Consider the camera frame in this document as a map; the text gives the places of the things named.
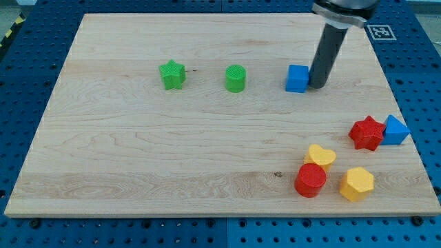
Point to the robot arm flange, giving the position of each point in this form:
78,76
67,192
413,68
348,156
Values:
343,14

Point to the wooden board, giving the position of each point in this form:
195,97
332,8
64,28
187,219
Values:
114,143

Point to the blue triangle block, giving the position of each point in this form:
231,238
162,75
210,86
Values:
395,131

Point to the green cylinder block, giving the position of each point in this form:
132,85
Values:
235,78

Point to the green star block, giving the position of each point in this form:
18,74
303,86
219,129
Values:
172,75

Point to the blue cube block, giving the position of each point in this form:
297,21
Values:
297,78

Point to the yellow heart block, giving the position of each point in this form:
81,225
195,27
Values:
320,156

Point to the red cylinder block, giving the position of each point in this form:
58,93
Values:
310,180

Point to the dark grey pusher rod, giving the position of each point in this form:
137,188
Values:
328,48

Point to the red star block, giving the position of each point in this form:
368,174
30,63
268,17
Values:
367,134

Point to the yellow hexagon block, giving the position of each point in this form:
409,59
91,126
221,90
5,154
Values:
356,184

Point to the white fiducial marker tag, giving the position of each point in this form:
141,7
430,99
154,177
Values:
380,32

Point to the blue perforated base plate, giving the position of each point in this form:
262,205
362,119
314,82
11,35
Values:
32,64

